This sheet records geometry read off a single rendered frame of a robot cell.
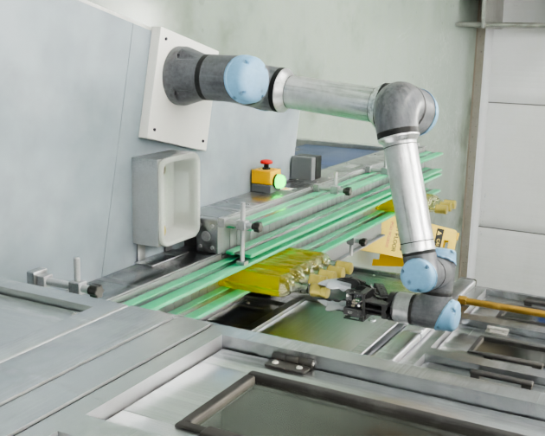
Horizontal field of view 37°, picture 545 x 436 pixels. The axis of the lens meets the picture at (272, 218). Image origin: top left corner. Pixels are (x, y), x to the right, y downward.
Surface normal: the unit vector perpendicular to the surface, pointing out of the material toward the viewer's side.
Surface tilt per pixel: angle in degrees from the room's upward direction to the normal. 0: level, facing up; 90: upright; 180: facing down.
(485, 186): 90
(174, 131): 0
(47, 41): 0
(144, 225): 90
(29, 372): 90
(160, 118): 0
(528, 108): 90
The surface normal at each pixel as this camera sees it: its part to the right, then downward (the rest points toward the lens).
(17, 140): 0.88, 0.12
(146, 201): -0.48, 0.18
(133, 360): 0.02, -0.98
